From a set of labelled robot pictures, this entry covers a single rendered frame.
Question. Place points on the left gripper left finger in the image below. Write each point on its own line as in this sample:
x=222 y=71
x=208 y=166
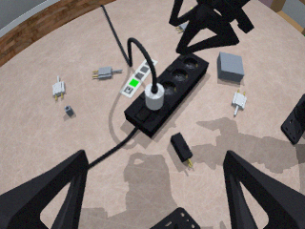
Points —
x=20 y=207

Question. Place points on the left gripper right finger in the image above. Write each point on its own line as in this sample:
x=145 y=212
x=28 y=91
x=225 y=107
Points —
x=284 y=206

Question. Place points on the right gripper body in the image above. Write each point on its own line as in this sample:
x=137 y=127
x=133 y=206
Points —
x=230 y=10

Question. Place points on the white plug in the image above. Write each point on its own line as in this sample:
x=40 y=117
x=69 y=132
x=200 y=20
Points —
x=239 y=101
x=58 y=88

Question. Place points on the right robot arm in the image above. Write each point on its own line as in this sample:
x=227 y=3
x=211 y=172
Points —
x=296 y=128

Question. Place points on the black power strip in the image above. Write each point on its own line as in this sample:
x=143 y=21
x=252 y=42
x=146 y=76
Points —
x=181 y=76

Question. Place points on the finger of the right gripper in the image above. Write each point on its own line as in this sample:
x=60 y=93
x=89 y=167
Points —
x=176 y=21
x=197 y=23

